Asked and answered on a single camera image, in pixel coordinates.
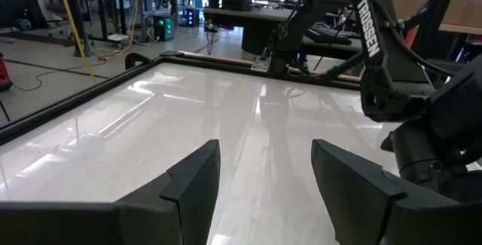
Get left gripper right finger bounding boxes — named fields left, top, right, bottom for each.
left=311, top=139, right=482, bottom=245

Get metal mounting bracket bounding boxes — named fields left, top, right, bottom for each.
left=250, top=54, right=273, bottom=73

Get black floor post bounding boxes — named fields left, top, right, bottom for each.
left=63, top=0, right=93, bottom=58

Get computer tower blue lights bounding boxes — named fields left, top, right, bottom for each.
left=182, top=8, right=200, bottom=27

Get black-legged workbench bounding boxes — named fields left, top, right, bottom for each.
left=81, top=0, right=182, bottom=44

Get black table clamp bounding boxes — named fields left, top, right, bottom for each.
left=124, top=52, right=152, bottom=70

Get computer tower green lights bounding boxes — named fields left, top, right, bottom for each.
left=153, top=15, right=175, bottom=42

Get black equipment case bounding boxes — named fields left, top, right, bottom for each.
left=221, top=0, right=253, bottom=12

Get black rig frame post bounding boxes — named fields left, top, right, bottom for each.
left=412, top=0, right=465, bottom=63

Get black desk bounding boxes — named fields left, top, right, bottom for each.
left=203, top=6, right=362, bottom=60

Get black floor cable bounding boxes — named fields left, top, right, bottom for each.
left=11, top=60, right=108, bottom=93

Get red floor object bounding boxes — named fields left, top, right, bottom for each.
left=0, top=51, right=13, bottom=91

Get yellow hanging rope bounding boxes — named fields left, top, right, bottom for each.
left=51, top=0, right=97, bottom=84

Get cardboard box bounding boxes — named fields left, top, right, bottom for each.
left=391, top=0, right=482, bottom=35

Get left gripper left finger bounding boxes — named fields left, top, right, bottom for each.
left=0, top=139, right=221, bottom=245

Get black table edge frame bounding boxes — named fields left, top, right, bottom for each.
left=0, top=51, right=362, bottom=146

